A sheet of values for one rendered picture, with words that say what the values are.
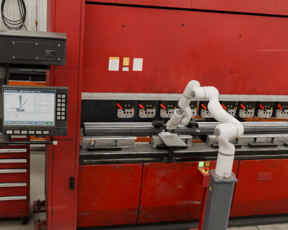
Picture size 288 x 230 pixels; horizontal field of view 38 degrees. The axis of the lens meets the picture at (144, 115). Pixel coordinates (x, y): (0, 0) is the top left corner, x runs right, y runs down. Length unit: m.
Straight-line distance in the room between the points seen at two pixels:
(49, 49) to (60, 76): 0.47
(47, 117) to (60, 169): 0.72
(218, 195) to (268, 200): 1.41
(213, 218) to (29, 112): 1.58
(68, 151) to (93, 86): 0.59
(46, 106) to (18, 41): 0.48
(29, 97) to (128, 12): 1.14
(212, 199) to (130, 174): 0.92
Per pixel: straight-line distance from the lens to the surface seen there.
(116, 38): 3.58
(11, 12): 7.80
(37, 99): 3.01
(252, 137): 4.33
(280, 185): 4.60
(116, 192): 3.94
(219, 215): 3.36
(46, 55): 2.96
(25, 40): 2.95
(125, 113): 3.75
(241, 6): 3.90
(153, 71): 3.71
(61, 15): 3.29
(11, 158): 4.00
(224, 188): 3.25
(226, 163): 3.18
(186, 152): 3.95
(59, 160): 3.60
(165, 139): 3.82
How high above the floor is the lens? 2.37
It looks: 18 degrees down
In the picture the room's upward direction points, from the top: 5 degrees clockwise
